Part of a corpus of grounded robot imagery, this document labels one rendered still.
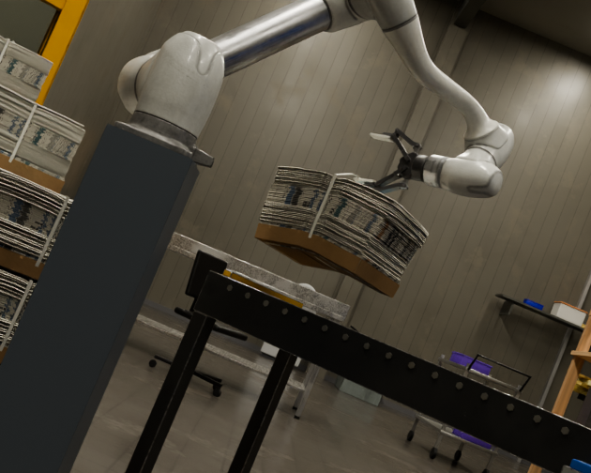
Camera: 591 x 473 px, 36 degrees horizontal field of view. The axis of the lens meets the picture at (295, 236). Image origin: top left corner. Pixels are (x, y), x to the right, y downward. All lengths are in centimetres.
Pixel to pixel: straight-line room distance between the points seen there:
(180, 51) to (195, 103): 12
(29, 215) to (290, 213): 72
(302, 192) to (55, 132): 84
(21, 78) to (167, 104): 160
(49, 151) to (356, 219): 104
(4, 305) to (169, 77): 76
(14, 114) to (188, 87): 102
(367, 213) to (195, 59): 72
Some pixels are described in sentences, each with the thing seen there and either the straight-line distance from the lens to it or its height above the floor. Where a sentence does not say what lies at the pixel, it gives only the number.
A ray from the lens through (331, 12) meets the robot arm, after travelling 247.
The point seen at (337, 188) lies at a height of 115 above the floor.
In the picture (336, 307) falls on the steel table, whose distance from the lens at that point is 744.
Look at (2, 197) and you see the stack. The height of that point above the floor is 76.
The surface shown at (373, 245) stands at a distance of 251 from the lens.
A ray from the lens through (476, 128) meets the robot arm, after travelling 264.
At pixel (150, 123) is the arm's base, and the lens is 204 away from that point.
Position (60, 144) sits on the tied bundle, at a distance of 302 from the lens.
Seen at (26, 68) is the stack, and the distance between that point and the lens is 359.
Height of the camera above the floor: 79
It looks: 4 degrees up
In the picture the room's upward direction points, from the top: 23 degrees clockwise
